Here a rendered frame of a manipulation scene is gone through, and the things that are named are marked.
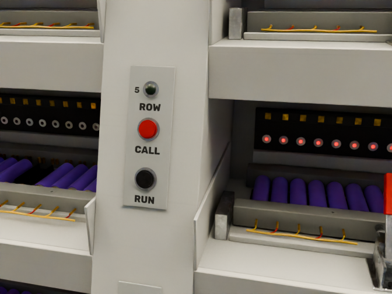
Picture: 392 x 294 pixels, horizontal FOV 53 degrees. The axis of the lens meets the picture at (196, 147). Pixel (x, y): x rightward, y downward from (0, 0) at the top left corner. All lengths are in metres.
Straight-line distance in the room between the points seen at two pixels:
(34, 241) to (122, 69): 0.19
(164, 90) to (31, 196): 0.20
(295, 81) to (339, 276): 0.17
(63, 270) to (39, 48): 0.21
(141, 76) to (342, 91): 0.17
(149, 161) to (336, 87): 0.17
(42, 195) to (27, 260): 0.07
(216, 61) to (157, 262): 0.18
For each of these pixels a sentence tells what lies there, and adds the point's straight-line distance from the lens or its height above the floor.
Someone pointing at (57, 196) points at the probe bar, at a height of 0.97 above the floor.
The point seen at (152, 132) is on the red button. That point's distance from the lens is 0.34.
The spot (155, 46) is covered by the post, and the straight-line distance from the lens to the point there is 0.35.
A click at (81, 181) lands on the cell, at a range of 0.48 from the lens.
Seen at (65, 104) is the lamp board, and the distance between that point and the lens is 0.56.
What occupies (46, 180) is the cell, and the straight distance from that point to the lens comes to 0.49.
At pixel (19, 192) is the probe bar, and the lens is 0.47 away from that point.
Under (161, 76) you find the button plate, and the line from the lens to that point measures 0.34.
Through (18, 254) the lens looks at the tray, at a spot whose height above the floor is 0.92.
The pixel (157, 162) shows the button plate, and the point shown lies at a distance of 0.34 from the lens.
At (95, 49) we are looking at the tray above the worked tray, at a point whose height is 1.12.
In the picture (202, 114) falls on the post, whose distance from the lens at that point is 0.33.
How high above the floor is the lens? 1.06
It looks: 3 degrees down
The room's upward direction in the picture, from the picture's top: 4 degrees clockwise
